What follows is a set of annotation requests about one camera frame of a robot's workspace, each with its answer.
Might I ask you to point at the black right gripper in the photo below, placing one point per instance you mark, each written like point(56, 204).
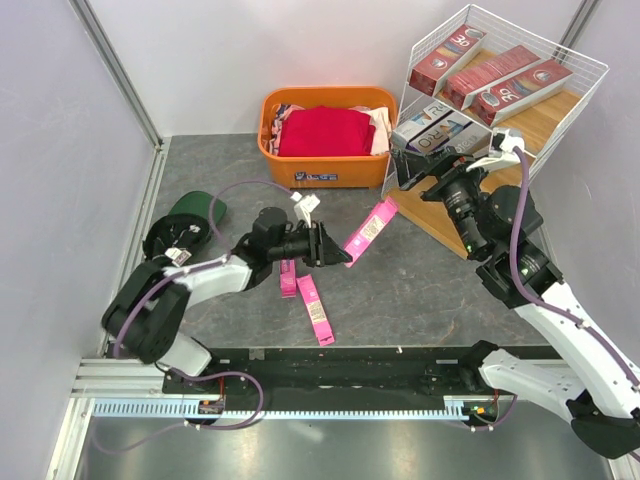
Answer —
point(448, 168)

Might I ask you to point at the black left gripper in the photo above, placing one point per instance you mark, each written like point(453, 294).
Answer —
point(323, 250)

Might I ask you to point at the pink toothpaste box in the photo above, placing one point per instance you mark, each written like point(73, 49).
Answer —
point(380, 216)
point(287, 278)

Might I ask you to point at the pink toothpaste box angled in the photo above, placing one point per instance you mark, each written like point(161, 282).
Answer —
point(315, 310)

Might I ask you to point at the dark red toothpaste box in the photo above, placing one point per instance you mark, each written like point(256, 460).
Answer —
point(462, 88)

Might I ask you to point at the red 3D toothpaste box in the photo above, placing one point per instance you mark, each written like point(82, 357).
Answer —
point(520, 92)
point(429, 75)

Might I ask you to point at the silver toothpaste box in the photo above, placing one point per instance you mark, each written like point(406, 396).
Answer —
point(469, 140)

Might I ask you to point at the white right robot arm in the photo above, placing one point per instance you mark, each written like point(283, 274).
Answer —
point(600, 400)

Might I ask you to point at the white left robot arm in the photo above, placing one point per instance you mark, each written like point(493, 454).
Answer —
point(146, 314)

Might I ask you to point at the cream patterned cloth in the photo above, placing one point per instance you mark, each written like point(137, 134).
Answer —
point(379, 118)

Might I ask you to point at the orange plastic basket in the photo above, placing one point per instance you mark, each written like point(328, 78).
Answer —
point(325, 171)

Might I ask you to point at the red folded cloth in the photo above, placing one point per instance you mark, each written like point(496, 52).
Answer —
point(326, 132)

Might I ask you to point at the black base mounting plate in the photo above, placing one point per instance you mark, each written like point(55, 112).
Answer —
point(431, 371)

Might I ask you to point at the green black cap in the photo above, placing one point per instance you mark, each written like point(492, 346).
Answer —
point(178, 238)

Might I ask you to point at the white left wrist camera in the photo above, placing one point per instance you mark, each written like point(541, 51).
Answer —
point(304, 205)

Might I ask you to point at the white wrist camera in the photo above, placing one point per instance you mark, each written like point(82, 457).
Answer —
point(502, 147)
point(304, 205)

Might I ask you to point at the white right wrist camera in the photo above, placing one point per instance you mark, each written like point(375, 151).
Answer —
point(502, 147)

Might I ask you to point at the white wire wooden shelf rack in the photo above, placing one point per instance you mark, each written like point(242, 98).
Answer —
point(542, 126)

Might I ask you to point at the blue slotted cable duct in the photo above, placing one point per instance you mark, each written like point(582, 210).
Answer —
point(198, 409)

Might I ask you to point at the aluminium frame rail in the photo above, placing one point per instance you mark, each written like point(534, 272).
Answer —
point(114, 65)

